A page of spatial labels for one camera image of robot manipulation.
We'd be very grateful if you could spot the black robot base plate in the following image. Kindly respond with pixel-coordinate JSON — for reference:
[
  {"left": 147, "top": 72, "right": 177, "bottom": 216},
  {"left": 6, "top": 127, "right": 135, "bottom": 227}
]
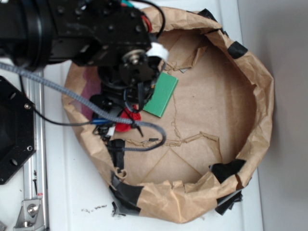
[{"left": 0, "top": 76, "right": 36, "bottom": 185}]

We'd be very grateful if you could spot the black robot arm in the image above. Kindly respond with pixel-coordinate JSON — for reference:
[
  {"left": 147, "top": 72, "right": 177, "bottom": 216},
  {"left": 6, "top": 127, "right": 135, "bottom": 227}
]
[{"left": 0, "top": 0, "right": 168, "bottom": 140}]

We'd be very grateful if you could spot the green rectangular block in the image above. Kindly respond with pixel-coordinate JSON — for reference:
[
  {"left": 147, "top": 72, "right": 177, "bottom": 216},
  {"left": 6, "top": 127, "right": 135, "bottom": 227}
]
[{"left": 143, "top": 73, "right": 178, "bottom": 118}]

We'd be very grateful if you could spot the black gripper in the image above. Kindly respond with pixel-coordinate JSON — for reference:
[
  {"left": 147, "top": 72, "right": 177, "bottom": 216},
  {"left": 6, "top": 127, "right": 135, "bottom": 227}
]
[{"left": 90, "top": 50, "right": 162, "bottom": 141}]

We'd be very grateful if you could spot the brown paper bag bin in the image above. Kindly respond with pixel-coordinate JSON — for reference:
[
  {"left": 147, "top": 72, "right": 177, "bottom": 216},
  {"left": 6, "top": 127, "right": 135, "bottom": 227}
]
[{"left": 62, "top": 7, "right": 274, "bottom": 223}]

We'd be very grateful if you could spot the red paper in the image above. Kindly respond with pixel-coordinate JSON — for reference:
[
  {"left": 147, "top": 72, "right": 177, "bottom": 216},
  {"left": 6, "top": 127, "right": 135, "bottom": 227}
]
[{"left": 114, "top": 108, "right": 141, "bottom": 133}]

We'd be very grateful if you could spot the aluminium extrusion rail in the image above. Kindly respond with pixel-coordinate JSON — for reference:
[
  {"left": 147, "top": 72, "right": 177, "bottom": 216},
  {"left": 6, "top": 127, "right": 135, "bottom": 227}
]
[{"left": 23, "top": 78, "right": 50, "bottom": 231}]

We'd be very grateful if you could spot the metal corner bracket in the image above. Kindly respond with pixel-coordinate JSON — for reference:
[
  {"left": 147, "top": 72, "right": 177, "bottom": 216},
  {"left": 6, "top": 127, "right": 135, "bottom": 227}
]
[{"left": 13, "top": 199, "right": 46, "bottom": 231}]

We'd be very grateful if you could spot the thin black cable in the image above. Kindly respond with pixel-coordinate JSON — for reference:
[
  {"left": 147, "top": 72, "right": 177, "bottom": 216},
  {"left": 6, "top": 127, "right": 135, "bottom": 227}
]
[{"left": 19, "top": 0, "right": 167, "bottom": 128}]

